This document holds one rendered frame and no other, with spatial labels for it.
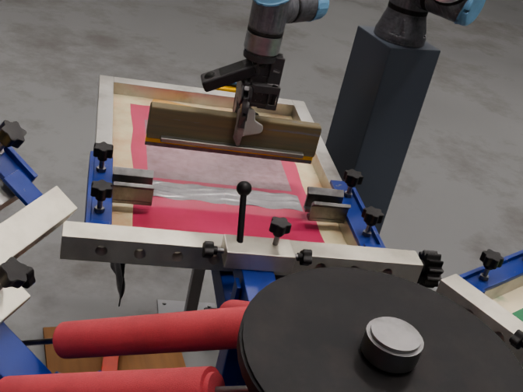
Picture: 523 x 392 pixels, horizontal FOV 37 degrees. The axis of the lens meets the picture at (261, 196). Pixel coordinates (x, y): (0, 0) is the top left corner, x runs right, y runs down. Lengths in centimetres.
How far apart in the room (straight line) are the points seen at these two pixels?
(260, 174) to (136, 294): 121
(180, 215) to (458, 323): 87
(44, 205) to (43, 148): 263
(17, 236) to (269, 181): 82
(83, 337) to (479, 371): 50
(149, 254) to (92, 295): 154
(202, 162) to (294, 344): 112
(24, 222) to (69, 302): 171
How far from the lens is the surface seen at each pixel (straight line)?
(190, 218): 164
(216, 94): 217
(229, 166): 188
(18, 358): 108
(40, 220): 121
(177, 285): 304
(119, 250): 140
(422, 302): 92
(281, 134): 172
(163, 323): 97
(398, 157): 242
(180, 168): 182
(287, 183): 186
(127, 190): 160
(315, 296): 87
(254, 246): 137
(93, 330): 103
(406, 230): 381
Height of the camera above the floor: 182
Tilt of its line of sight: 29 degrees down
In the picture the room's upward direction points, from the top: 13 degrees clockwise
